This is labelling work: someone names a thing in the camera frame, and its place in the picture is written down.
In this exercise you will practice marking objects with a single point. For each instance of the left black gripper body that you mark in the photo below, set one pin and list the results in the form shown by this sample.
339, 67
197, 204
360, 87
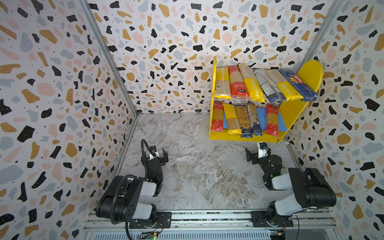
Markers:
160, 162

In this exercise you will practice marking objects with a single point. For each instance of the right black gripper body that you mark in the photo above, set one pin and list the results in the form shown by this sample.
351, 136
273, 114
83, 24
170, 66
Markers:
256, 157

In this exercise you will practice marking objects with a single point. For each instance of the red spaghetti bag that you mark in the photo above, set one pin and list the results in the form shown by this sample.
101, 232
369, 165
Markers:
272, 121
237, 85
217, 119

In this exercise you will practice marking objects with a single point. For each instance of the blue gold spaghetti bag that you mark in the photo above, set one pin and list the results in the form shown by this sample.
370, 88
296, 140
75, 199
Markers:
254, 119
244, 121

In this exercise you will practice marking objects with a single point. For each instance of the yellow Pastatime spaghetti bag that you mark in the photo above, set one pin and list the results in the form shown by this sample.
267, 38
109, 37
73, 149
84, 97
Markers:
285, 87

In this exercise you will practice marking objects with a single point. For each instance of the blue Barilla spaghetti bag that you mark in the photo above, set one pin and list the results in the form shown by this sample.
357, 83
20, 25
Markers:
300, 86

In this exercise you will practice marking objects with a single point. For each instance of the clear printed spaghetti bag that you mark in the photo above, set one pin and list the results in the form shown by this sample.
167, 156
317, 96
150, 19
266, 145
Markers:
270, 88

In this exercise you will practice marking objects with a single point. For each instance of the yellow label spaghetti bag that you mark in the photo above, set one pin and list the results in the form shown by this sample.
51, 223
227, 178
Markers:
222, 84

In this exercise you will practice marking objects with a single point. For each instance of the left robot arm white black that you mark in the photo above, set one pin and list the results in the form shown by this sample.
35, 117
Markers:
120, 203

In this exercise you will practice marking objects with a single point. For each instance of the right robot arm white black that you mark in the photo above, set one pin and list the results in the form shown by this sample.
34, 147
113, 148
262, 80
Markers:
310, 190

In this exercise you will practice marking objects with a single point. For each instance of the yellow shelf with coloured boards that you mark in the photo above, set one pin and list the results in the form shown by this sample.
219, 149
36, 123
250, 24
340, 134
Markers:
289, 112

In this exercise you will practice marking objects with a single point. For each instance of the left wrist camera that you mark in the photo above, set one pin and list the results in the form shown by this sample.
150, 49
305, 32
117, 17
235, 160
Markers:
153, 152

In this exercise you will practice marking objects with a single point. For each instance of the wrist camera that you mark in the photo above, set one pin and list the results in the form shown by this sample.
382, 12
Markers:
153, 152
263, 150

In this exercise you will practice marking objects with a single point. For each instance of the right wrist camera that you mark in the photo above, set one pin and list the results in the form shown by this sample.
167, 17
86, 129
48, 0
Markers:
263, 150

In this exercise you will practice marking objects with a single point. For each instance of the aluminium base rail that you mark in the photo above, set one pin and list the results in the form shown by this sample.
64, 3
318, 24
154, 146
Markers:
221, 225

